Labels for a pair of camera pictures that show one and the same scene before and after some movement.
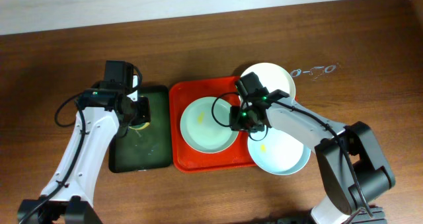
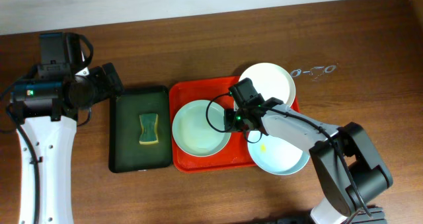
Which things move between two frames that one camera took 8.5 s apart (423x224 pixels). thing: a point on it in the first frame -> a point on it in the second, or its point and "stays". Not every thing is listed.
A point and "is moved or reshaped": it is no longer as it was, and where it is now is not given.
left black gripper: (142, 112) -> (110, 80)
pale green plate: (205, 125) is moved or reshaped
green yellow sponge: (141, 126) -> (149, 134)
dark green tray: (149, 148) stays
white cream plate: (273, 76) stays
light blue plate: (277, 154) stays
